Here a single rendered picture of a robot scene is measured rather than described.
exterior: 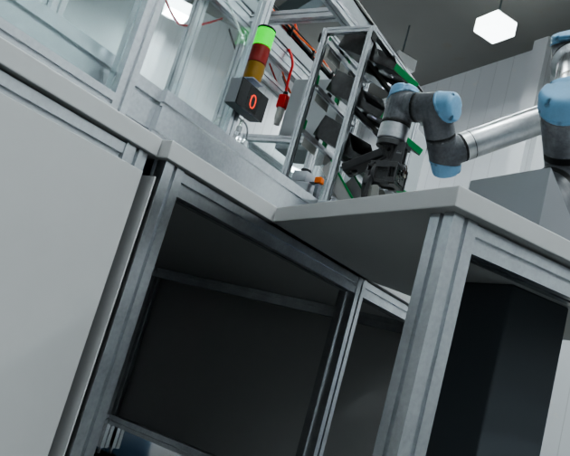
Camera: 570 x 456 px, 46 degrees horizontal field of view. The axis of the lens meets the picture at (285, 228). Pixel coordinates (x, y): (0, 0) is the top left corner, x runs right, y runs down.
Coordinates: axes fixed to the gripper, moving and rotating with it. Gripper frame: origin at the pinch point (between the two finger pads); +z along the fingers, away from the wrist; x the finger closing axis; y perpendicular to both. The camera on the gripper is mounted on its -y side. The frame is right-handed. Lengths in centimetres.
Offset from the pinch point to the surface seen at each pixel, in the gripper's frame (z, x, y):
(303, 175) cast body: -8.8, -0.7, -20.4
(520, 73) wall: -554, 938, -275
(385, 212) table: 15, -58, 35
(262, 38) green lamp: -39, -20, -32
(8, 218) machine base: 32, -94, 2
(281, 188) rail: 5.0, -31.9, -3.5
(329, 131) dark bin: -33, 25, -33
